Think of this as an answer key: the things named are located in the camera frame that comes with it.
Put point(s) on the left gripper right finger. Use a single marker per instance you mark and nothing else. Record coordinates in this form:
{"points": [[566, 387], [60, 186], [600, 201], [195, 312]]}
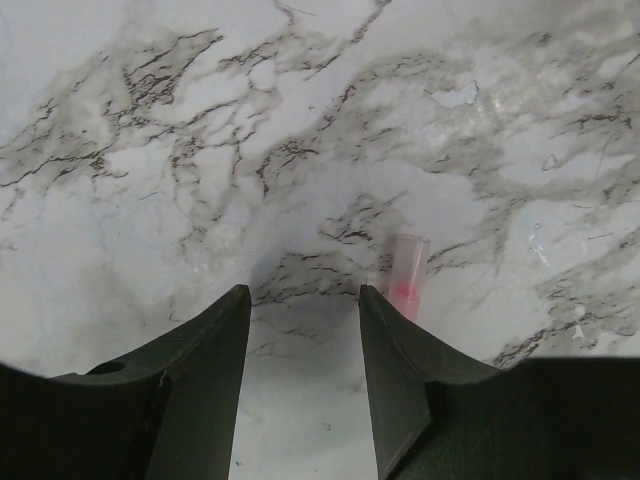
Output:
{"points": [[437, 413]]}

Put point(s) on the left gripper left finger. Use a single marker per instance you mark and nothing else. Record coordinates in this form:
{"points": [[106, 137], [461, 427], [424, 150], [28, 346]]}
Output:
{"points": [[166, 410]]}

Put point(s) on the pink pen cap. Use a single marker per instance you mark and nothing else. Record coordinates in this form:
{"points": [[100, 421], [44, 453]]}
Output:
{"points": [[408, 273]]}

